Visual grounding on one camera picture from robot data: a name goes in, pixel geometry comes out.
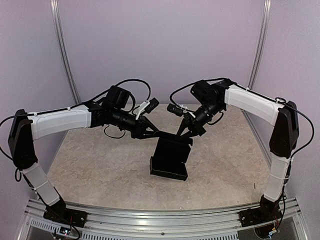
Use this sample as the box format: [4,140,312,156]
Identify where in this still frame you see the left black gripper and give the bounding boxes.
[110,107,162,140]

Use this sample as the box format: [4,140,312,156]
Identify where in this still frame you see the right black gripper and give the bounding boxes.
[175,100,224,140]

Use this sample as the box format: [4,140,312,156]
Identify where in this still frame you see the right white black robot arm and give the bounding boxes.
[177,77,310,222]

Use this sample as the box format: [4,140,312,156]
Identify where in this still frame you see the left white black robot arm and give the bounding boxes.
[4,85,159,223]

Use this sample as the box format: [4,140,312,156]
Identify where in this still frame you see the small circuit board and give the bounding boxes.
[51,226,76,237]

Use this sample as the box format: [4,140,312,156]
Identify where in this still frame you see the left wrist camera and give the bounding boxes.
[135,97,160,120]

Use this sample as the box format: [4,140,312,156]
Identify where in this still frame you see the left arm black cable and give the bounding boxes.
[117,79,152,101]

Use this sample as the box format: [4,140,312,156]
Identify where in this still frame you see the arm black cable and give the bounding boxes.
[117,79,152,101]
[169,77,231,103]

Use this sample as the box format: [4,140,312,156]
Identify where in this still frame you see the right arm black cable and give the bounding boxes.
[169,77,231,103]

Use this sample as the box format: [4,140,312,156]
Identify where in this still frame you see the front aluminium frame rail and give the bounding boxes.
[14,198,311,240]

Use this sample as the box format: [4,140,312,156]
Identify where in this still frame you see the right vertical aluminium post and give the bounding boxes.
[247,0,272,90]

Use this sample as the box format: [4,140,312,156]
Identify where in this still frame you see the vertical aluminium post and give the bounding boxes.
[50,0,81,104]
[247,0,272,90]

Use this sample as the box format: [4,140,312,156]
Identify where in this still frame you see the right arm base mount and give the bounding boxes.
[238,195,283,227]

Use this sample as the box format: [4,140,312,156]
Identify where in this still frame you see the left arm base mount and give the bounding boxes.
[43,199,88,228]

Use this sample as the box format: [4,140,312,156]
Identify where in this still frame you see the left vertical aluminium post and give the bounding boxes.
[50,0,81,104]

